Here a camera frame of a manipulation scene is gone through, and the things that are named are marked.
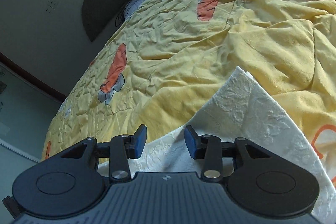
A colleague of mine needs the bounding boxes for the white cream pants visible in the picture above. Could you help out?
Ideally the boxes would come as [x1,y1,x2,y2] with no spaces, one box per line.
[97,65,336,224]

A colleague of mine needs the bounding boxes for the glass wardrobe sliding door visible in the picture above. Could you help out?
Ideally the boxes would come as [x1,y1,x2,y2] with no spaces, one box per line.
[1,65,60,160]

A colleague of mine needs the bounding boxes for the white wall socket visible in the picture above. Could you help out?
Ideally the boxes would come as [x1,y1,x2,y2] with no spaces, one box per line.
[46,0,59,12]

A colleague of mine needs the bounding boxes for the yellow floral bed quilt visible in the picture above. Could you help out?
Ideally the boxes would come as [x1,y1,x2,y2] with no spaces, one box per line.
[42,0,335,180]

